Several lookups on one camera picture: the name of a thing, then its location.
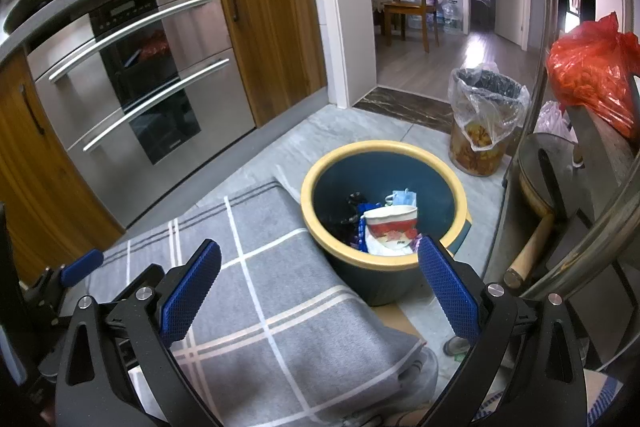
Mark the red plastic bag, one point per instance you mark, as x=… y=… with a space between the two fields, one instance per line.
x=590 y=67

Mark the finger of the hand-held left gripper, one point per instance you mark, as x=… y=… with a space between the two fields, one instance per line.
x=145 y=279
x=82 y=268

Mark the yellow pan with grey lid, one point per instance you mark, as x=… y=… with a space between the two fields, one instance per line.
x=565 y=144

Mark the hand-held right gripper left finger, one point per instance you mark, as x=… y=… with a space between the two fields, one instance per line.
x=192 y=292

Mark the trash can with clear liner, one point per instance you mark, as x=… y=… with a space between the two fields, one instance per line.
x=475 y=152

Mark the narrow wooden cabinet door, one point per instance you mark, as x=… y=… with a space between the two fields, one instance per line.
x=280 y=32

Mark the grey checked blanket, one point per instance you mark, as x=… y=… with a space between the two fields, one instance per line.
x=280 y=287

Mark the white plastic bag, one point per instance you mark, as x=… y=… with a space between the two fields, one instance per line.
x=552 y=119

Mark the blue face mask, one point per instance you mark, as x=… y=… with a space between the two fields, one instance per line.
x=402 y=198

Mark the stainless steel drawer appliance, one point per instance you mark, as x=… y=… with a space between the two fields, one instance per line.
x=200 y=32

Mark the grey slipper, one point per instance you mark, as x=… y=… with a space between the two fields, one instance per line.
x=457 y=347

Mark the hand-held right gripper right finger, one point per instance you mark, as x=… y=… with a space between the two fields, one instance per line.
x=447 y=292

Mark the blue bin with yellow rim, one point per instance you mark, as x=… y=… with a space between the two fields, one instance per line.
x=340 y=187

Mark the clear water bottles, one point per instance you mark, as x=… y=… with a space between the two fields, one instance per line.
x=450 y=14

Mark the black plastic bag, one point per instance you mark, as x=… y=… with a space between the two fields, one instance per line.
x=356 y=202

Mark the red and white packet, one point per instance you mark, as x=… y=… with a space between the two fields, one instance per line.
x=392 y=224

